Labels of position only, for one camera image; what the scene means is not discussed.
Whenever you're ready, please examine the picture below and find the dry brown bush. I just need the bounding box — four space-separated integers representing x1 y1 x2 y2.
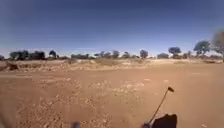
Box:
4 62 20 72

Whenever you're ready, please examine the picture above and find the pale dry grass strip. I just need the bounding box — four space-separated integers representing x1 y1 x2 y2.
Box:
0 58 224 72

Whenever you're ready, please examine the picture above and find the robot's own part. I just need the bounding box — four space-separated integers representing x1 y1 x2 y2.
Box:
141 122 151 128
70 121 82 128

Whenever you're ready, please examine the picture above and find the row of trees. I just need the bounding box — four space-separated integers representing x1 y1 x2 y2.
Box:
0 39 224 61

